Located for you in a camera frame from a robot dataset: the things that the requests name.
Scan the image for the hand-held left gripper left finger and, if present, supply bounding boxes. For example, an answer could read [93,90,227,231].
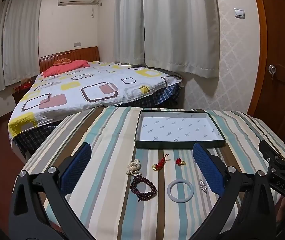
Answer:
[9,142,93,240]

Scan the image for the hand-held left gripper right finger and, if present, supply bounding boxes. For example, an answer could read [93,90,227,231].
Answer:
[192,142,278,240]

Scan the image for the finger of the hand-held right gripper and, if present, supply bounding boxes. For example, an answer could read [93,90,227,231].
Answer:
[258,141,283,171]

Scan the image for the pale jade bangle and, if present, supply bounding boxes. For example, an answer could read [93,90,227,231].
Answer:
[167,179,195,202]

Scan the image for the red knot gold ingot charm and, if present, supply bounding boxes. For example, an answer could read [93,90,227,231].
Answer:
[152,154,170,172]

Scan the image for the green shallow cardboard box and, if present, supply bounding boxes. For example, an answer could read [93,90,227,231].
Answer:
[135,109,225,149]

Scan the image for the pearl bead bracelet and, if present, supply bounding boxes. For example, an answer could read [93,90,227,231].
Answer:
[127,159,142,176]

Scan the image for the dark red bead bracelet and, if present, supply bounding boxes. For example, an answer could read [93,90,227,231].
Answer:
[130,175,158,202]

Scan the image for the striped tablecloth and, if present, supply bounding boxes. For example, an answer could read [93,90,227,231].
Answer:
[20,106,285,240]

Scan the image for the metal door lock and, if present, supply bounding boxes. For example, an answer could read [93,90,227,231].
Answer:
[268,65,278,80]

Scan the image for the white patterned bedsheet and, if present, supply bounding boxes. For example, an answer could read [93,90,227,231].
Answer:
[8,60,183,143]

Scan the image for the wooden nightstand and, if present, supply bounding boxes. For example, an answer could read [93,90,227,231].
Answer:
[12,86,33,105]

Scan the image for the pink pillow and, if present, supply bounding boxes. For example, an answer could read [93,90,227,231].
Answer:
[42,60,91,77]

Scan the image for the wooden door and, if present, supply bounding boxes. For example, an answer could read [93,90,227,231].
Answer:
[248,0,285,142]

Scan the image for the orange round cushion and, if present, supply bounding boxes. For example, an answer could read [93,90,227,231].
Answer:
[53,58,71,66]

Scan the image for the wooden bed headboard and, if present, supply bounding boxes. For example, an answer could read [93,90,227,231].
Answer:
[39,46,100,73]

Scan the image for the white striped curtain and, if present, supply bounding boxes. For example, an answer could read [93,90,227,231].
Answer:
[142,0,220,78]
[114,0,146,67]
[3,0,44,87]
[0,0,14,93]

